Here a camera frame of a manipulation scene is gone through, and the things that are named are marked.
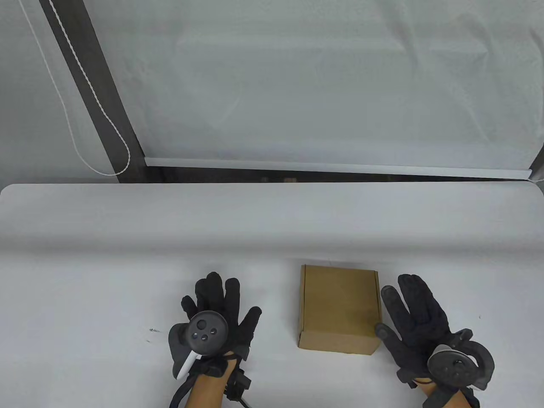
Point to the person's left hand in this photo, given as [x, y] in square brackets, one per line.
[244, 329]

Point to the dark grey round glove controller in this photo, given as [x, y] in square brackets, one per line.
[204, 331]

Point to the person's right forearm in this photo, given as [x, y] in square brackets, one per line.
[444, 397]

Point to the white roller blind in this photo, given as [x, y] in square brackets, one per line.
[318, 76]

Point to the white blind bottom rail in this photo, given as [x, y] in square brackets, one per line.
[340, 165]

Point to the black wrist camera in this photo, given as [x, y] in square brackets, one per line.
[239, 382]

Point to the person's left thumb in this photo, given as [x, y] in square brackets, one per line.
[250, 321]

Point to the dark window frame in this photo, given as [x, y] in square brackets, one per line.
[85, 63]

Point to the person's left middle finger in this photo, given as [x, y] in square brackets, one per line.
[215, 291]

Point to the person's left little finger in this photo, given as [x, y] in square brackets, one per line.
[189, 307]

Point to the person's right hand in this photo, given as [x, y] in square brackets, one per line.
[414, 344]

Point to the person's right thumb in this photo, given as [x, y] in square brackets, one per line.
[386, 335]

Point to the person's left forearm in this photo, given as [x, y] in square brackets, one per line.
[208, 389]

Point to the brown cardboard box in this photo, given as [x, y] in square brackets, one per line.
[338, 310]

